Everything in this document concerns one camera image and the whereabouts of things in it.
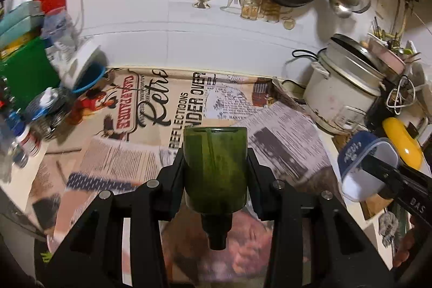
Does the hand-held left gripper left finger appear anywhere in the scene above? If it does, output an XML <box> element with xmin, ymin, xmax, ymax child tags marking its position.
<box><xmin>44</xmin><ymin>150</ymin><xmax>185</xmax><ymax>288</ymax></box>

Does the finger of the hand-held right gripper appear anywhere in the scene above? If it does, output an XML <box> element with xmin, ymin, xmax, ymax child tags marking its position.
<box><xmin>361</xmin><ymin>155</ymin><xmax>410</xmax><ymax>187</ymax></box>
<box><xmin>377</xmin><ymin>182</ymin><xmax>406</xmax><ymax>201</ymax></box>

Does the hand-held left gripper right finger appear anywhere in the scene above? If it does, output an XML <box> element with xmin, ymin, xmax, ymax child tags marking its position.
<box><xmin>247</xmin><ymin>147</ymin><xmax>393</xmax><ymax>288</ymax></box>

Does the blue and white container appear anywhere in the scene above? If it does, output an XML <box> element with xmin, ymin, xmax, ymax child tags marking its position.
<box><xmin>338</xmin><ymin>131</ymin><xmax>399</xmax><ymax>202</ymax></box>

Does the green glass bottle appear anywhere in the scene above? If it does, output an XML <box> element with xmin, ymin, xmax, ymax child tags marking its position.
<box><xmin>182</xmin><ymin>126</ymin><xmax>248</xmax><ymax>251</ymax></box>

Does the person's right hand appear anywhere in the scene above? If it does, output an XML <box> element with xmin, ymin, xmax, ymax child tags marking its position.
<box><xmin>392</xmin><ymin>215</ymin><xmax>417</xmax><ymax>270</ymax></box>

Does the wooden board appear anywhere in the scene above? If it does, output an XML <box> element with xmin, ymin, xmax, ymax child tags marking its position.
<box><xmin>361</xmin><ymin>195</ymin><xmax>392</xmax><ymax>220</ymax></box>

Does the yellow oval case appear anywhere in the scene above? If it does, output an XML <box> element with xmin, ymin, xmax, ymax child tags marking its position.
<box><xmin>382</xmin><ymin>117</ymin><xmax>424</xmax><ymax>171</ymax></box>

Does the grey floral cloth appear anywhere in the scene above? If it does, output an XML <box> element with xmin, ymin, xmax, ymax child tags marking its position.
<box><xmin>378</xmin><ymin>211</ymin><xmax>402</xmax><ymax>247</ymax></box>

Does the black appliance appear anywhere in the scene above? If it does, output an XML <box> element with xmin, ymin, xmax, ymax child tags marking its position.
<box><xmin>364</xmin><ymin>79</ymin><xmax>406</xmax><ymax>131</ymax></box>

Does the printed tablecloth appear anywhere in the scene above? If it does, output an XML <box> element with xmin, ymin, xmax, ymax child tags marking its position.
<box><xmin>27</xmin><ymin>67</ymin><xmax>345</xmax><ymax>288</ymax></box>

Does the white rice cooker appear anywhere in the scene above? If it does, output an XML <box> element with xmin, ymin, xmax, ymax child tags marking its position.
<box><xmin>302</xmin><ymin>33</ymin><xmax>387</xmax><ymax>135</ymax></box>

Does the pink rim container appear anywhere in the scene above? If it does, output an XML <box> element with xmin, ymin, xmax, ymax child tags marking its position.
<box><xmin>369</xmin><ymin>38</ymin><xmax>406</xmax><ymax>77</ymax></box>

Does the blue bowl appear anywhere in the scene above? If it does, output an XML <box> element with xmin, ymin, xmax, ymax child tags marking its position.
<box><xmin>71</xmin><ymin>63</ymin><xmax>107</xmax><ymax>93</ymax></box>

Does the utensil holder with chopsticks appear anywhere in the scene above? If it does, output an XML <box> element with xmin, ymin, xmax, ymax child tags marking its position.
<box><xmin>366</xmin><ymin>16</ymin><xmax>406</xmax><ymax>46</ymax></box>

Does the bottle with red white label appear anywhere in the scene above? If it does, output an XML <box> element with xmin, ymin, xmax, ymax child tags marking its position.
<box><xmin>15</xmin><ymin>126</ymin><xmax>41</xmax><ymax>160</ymax></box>

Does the white plastic container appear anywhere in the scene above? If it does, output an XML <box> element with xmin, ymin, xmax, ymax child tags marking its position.
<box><xmin>59</xmin><ymin>40</ymin><xmax>103</xmax><ymax>89</ymax></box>

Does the blue cap bottle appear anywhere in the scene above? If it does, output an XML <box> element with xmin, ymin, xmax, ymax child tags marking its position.
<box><xmin>0</xmin><ymin>109</ymin><xmax>28</xmax><ymax>170</ymax></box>

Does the green box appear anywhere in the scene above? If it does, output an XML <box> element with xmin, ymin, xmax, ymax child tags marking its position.
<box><xmin>0</xmin><ymin>38</ymin><xmax>61</xmax><ymax>110</ymax></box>

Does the clear plastic bag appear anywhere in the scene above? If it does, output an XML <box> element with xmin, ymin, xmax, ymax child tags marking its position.
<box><xmin>42</xmin><ymin>13</ymin><xmax>82</xmax><ymax>52</ymax></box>

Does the yellow packet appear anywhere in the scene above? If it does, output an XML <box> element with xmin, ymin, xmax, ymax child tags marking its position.
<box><xmin>0</xmin><ymin>33</ymin><xmax>38</xmax><ymax>59</ymax></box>

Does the teal carton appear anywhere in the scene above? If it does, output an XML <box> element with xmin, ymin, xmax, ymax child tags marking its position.
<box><xmin>0</xmin><ymin>1</ymin><xmax>44</xmax><ymax>46</ymax></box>

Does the white cable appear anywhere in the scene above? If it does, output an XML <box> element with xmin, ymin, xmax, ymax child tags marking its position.
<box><xmin>385</xmin><ymin>74</ymin><xmax>422</xmax><ymax>115</ymax></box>

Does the black power cord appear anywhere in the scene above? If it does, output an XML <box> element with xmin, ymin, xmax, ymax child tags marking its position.
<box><xmin>282</xmin><ymin>49</ymin><xmax>321</xmax><ymax>93</ymax></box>

